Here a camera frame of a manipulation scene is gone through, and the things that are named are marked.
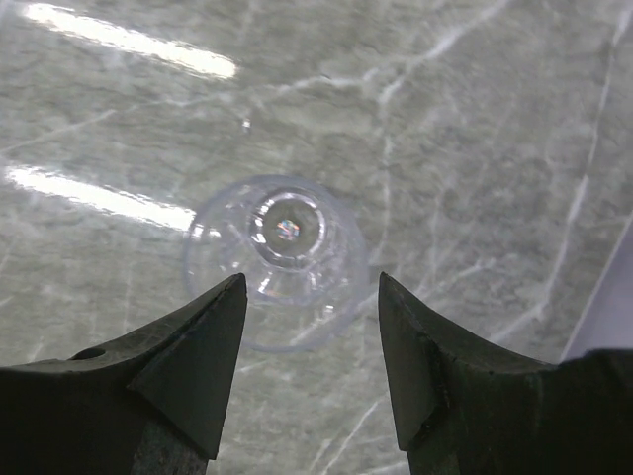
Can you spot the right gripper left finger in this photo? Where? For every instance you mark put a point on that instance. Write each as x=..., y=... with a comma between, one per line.
x=152, y=401

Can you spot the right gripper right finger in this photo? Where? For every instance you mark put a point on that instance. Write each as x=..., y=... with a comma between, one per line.
x=463, y=405

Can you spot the clear glass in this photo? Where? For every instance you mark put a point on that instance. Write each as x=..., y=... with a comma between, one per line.
x=300, y=250

